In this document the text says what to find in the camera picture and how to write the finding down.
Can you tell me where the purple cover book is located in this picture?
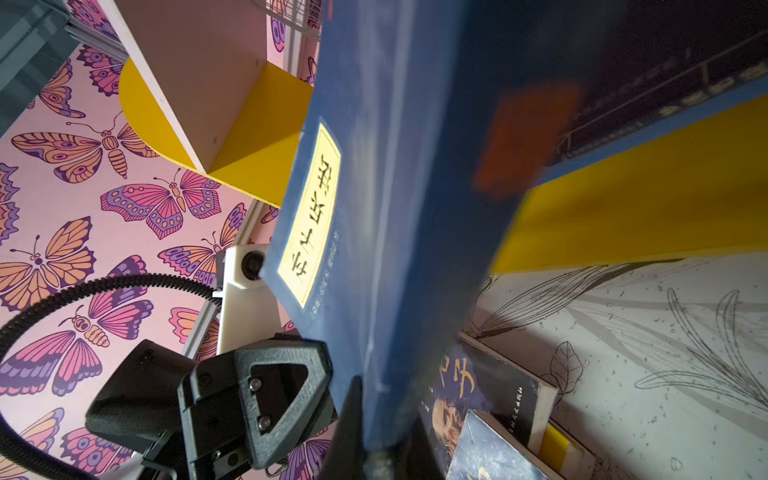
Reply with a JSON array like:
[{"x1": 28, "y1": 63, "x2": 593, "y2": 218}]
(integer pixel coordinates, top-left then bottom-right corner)
[{"x1": 445, "y1": 410, "x2": 563, "y2": 480}]

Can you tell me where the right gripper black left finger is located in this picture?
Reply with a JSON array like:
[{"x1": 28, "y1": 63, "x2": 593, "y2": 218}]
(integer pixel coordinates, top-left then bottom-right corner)
[{"x1": 317, "y1": 376, "x2": 365, "y2": 480}]

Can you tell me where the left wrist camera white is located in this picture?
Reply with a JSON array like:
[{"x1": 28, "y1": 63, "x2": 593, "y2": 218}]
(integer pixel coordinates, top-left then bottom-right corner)
[{"x1": 214, "y1": 244, "x2": 281, "y2": 355}]

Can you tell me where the yellow wooden bookshelf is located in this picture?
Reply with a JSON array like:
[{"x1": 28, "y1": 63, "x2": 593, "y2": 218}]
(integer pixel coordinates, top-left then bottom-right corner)
[{"x1": 103, "y1": 1, "x2": 767, "y2": 273}]

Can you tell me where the yellow cartoon cover book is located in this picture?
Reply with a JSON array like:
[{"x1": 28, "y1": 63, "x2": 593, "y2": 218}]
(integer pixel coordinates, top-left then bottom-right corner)
[{"x1": 539, "y1": 420, "x2": 596, "y2": 480}]

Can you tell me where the dark portrait cover book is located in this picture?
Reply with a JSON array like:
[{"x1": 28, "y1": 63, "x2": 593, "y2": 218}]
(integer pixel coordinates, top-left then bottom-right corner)
[{"x1": 420, "y1": 333, "x2": 558, "y2": 473}]

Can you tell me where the navy book yellow label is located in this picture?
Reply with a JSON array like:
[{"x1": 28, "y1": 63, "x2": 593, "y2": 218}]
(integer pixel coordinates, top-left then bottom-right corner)
[{"x1": 555, "y1": 1, "x2": 767, "y2": 162}]

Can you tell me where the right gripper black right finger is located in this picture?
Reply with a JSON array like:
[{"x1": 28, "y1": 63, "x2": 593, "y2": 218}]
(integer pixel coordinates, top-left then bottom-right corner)
[{"x1": 398, "y1": 431, "x2": 444, "y2": 480}]

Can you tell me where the clear wire rack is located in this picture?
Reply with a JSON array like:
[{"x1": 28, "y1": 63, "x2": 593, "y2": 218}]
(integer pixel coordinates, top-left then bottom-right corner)
[{"x1": 252, "y1": 0, "x2": 329, "y2": 42}]

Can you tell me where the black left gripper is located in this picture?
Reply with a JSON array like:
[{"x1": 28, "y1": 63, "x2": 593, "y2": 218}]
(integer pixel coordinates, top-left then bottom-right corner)
[{"x1": 85, "y1": 338, "x2": 336, "y2": 479}]

